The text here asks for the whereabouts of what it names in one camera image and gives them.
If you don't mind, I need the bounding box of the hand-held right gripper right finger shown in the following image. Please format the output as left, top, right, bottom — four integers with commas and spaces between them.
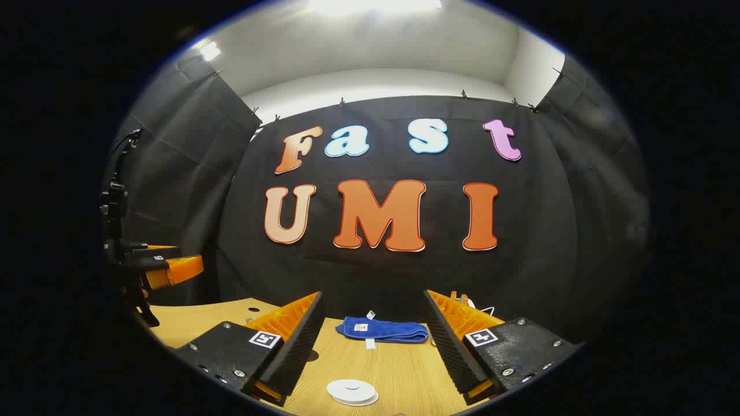
423, 289, 584, 405

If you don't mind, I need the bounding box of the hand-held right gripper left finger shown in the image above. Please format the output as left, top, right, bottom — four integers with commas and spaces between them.
173, 291, 325, 407

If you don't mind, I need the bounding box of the white teacup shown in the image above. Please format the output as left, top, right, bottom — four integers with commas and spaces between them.
327, 378, 378, 403

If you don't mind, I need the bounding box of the blue towel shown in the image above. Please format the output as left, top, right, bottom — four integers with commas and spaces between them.
335, 310, 430, 351

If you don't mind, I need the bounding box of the white saucer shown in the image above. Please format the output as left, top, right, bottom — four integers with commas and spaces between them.
331, 393, 380, 407

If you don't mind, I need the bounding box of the black backdrop cloth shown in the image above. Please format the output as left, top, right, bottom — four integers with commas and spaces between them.
110, 55, 651, 347

